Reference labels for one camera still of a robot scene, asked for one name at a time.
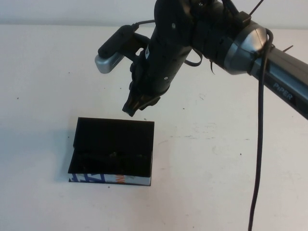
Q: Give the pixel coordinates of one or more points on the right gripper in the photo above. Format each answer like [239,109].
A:
[139,84]

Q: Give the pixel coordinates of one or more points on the black case with blue-orange print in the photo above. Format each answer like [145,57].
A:
[115,134]

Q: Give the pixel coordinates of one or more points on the black-framed glasses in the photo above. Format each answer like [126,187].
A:
[113,156]

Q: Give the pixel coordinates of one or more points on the black zip tie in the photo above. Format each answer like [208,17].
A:
[257,6]
[212,68]
[288,48]

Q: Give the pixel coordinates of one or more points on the black and silver right wrist camera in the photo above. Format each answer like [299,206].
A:
[108,65]

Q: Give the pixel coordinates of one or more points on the black right camera mount bracket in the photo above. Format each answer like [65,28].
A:
[137,42]

